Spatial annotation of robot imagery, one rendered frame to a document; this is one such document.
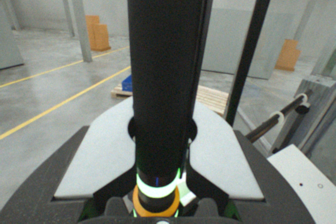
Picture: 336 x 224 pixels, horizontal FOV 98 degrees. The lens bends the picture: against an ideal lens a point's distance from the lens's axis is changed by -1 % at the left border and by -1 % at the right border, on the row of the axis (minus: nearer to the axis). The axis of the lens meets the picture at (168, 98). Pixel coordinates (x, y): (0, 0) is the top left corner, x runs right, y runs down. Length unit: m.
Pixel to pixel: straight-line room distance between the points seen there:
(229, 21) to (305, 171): 5.26
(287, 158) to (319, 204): 0.13
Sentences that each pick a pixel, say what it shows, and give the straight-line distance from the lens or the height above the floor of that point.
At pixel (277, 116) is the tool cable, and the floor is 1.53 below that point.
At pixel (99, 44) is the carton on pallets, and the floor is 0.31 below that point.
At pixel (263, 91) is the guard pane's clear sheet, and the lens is 1.25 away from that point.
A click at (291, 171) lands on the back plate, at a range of 0.61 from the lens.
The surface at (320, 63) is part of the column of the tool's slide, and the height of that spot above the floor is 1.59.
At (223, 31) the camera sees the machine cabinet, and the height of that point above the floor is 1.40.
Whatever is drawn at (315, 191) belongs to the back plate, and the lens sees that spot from 0.59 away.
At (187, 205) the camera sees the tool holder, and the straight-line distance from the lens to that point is 0.20.
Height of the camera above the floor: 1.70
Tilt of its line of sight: 28 degrees down
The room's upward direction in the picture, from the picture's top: 4 degrees clockwise
